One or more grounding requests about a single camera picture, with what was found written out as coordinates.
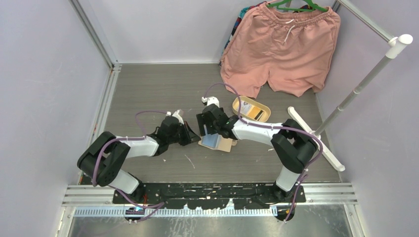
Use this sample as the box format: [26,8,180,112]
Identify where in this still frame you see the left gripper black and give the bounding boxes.
[168,121,201,147]

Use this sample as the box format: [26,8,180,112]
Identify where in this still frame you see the beige leather card holder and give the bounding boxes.
[198,128,237,153]

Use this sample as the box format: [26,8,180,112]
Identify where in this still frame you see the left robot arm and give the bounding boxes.
[77,116,200,204]

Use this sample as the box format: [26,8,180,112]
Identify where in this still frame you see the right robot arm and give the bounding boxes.
[196,104,323,203]

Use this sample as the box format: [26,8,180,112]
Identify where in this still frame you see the white card in tray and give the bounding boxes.
[241,101,254,116]

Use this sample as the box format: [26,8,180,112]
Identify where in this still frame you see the yellow card with black stripe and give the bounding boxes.
[248,107,264,121]

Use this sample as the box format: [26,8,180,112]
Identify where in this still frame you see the yellow oval tray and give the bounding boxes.
[240,96,271,122]

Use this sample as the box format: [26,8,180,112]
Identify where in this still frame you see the pink shorts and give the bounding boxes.
[220,3,341,98]

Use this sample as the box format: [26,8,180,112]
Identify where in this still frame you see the colourful garment behind shorts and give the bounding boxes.
[221,1,267,56]

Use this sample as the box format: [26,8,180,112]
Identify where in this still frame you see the green clothes hanger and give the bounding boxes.
[267,0,328,13]

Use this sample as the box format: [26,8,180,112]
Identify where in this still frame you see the white clothes rack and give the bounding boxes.
[287,0,414,172]

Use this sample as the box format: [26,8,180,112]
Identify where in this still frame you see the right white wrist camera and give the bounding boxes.
[201,96,220,108]

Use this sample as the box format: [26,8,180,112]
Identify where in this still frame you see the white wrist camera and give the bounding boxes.
[201,96,220,108]
[166,109,184,124]

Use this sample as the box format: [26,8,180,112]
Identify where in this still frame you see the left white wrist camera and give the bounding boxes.
[166,109,184,124]

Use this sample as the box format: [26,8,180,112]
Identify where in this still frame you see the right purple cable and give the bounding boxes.
[203,82,324,223]

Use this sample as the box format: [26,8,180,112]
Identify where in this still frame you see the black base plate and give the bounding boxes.
[113,183,306,210]

